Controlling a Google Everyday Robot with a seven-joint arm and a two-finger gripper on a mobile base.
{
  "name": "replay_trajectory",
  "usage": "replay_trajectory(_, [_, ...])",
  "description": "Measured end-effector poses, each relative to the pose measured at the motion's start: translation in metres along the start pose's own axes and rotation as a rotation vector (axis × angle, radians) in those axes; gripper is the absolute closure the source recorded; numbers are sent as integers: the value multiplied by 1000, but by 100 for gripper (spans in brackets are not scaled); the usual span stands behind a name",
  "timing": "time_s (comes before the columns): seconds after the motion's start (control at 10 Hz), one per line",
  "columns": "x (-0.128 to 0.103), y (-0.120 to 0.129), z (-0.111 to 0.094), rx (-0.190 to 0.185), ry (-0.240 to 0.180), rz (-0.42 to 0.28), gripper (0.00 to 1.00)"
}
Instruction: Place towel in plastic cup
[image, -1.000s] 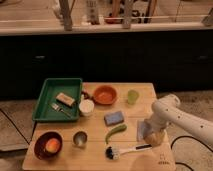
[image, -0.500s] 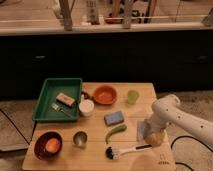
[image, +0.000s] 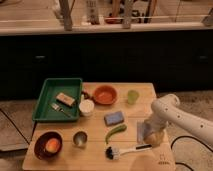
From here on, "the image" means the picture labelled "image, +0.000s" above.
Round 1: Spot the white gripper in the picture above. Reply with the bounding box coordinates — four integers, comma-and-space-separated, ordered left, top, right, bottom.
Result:
144, 113, 167, 146

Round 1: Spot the light blue towel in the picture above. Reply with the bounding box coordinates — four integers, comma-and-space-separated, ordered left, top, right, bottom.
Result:
137, 122, 148, 143

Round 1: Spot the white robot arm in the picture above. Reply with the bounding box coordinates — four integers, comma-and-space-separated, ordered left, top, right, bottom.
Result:
145, 94, 213, 147

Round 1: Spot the green plastic cup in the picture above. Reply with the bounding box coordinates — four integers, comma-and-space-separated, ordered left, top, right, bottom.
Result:
127, 90, 139, 105

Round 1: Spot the small metal cup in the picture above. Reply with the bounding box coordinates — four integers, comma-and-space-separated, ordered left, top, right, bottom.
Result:
73, 131, 87, 148

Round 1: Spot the white cup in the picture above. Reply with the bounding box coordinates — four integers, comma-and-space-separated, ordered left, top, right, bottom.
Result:
79, 99, 94, 116

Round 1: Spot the green chili pepper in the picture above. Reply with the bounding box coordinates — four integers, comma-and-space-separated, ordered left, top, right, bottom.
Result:
105, 124, 127, 144

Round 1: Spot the blue sponge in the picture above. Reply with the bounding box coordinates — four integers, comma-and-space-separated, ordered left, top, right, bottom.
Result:
104, 111, 124, 126

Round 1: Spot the orange bowl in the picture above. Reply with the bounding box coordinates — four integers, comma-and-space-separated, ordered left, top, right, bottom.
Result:
93, 85, 117, 105

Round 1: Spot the green plastic tray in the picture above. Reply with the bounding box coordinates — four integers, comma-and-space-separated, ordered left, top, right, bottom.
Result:
32, 78, 82, 122

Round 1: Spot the orange fruit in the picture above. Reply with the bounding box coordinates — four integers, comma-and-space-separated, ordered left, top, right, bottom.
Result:
45, 138, 61, 153

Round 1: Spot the tan sponge block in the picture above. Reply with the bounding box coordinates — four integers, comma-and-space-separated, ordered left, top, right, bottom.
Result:
56, 93, 75, 107

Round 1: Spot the silver fork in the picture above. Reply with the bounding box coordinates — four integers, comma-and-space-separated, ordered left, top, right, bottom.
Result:
51, 103, 71, 118

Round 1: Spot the dark red bowl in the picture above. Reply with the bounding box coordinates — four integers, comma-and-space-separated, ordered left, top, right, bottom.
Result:
34, 132, 62, 160

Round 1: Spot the black cable right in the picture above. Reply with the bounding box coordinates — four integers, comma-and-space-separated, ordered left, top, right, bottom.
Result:
170, 134, 213, 171

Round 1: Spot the black cable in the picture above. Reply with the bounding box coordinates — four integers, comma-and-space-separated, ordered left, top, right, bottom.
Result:
0, 108, 38, 145
170, 134, 213, 171

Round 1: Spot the white handled dish brush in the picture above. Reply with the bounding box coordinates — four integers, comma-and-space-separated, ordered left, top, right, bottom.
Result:
105, 144, 152, 160

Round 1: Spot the black cable left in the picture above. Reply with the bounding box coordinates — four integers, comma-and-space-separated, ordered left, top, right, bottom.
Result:
0, 108, 38, 145

